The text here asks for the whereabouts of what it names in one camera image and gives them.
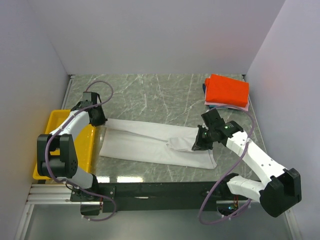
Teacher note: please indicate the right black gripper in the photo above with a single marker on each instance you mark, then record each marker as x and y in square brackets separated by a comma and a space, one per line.
[199, 145]

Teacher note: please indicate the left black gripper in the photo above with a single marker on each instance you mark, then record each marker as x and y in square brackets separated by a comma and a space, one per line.
[102, 119]

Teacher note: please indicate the white t shirt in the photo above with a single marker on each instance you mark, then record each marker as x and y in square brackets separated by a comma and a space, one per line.
[157, 143]

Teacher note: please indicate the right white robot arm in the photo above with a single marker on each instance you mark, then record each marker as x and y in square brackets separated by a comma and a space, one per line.
[278, 188]

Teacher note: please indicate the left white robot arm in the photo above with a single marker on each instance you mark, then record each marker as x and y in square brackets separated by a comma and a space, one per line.
[82, 179]

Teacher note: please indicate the folded blue t shirt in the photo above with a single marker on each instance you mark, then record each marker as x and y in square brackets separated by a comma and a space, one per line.
[204, 91]

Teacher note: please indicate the folded pink t shirt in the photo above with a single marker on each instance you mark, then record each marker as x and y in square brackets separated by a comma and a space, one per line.
[228, 106]

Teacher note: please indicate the yellow plastic tray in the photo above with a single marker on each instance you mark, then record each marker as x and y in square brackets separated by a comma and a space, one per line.
[67, 144]

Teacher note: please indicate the folded orange t shirt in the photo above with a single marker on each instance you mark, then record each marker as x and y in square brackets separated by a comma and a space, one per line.
[224, 90]

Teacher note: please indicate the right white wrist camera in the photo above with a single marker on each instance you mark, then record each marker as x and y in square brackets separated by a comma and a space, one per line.
[205, 126]

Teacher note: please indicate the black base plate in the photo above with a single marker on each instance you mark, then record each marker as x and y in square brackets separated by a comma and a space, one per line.
[143, 196]

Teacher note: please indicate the aluminium frame rail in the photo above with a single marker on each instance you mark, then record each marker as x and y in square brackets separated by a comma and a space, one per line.
[58, 194]

